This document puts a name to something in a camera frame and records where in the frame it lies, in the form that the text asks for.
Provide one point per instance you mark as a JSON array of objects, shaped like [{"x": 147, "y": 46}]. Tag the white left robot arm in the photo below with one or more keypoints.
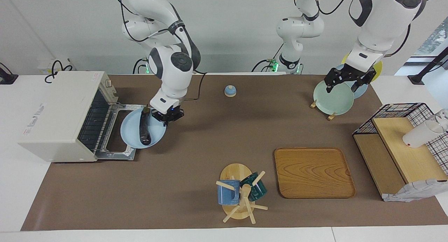
[{"x": 374, "y": 32}]

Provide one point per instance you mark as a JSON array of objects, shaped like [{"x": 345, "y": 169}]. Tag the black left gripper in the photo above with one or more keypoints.
[{"x": 350, "y": 73}]

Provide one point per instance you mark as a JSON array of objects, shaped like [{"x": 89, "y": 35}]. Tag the wooden plate rack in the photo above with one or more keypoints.
[{"x": 331, "y": 116}]

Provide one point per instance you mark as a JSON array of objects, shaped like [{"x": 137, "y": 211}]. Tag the dark green mug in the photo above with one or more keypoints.
[{"x": 259, "y": 191}]

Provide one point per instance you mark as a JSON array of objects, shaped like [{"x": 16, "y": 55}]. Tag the grey patterned cloth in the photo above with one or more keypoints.
[{"x": 416, "y": 191}]

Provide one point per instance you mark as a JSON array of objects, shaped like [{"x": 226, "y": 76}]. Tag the window with frame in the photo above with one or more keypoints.
[{"x": 435, "y": 35}]

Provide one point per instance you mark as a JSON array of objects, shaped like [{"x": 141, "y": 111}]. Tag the white plastic cup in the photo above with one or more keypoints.
[{"x": 418, "y": 137}]

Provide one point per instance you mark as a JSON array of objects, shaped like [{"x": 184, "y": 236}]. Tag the clear glass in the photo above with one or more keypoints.
[{"x": 442, "y": 118}]

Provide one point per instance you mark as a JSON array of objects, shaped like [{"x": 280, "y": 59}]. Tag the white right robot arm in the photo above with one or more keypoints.
[{"x": 173, "y": 77}]

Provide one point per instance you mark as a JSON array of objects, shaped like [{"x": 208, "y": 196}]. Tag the yellow plate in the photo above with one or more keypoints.
[{"x": 378, "y": 69}]

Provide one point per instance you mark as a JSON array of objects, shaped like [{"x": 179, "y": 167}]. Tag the brown table mat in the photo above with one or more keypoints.
[{"x": 196, "y": 165}]

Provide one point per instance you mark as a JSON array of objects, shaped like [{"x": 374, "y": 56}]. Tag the small blue dome knob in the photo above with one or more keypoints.
[{"x": 230, "y": 92}]

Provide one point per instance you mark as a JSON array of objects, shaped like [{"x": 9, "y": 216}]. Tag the pale green plate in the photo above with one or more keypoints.
[{"x": 332, "y": 100}]

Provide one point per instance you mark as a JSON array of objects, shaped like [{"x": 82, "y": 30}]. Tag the black clamp mount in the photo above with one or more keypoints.
[{"x": 7, "y": 77}]

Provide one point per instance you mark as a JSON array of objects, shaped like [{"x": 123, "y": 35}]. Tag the pale blue racked plate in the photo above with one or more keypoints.
[{"x": 362, "y": 90}]

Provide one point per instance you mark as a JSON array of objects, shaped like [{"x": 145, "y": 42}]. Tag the dark purple eggplant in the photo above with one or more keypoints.
[{"x": 144, "y": 130}]

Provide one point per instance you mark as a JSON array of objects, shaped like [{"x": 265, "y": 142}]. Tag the white toaster oven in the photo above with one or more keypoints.
[{"x": 52, "y": 112}]

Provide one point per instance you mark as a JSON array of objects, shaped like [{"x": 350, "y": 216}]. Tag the wooden serving tray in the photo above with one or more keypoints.
[{"x": 313, "y": 172}]

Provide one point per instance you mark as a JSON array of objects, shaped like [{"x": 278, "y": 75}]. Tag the white wall box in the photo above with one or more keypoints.
[{"x": 43, "y": 65}]

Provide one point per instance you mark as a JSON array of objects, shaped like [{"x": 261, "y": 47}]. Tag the wooden step shelf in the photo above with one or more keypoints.
[{"x": 409, "y": 161}]

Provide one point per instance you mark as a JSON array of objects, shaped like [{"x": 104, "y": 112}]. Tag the blue mug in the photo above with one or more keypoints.
[{"x": 227, "y": 196}]

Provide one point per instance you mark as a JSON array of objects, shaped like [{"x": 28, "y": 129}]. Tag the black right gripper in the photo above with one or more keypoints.
[{"x": 168, "y": 114}]

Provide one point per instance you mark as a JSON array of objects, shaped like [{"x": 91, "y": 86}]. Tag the wooden mug tree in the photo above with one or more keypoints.
[{"x": 236, "y": 172}]

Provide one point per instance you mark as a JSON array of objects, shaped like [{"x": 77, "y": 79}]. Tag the light blue plate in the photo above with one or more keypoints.
[{"x": 131, "y": 132}]

